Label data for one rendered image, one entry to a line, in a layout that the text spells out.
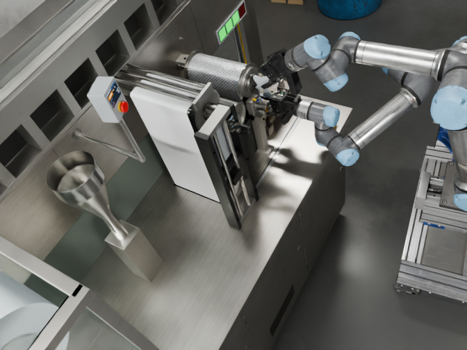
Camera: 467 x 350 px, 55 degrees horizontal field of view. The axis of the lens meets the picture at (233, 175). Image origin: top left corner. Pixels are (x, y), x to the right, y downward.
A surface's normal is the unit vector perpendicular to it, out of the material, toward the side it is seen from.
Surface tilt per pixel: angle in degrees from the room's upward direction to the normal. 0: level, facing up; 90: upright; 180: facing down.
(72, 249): 90
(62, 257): 90
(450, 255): 0
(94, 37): 90
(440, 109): 83
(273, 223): 0
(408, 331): 0
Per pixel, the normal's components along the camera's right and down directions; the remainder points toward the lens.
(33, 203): 0.84, 0.31
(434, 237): -0.19, -0.58
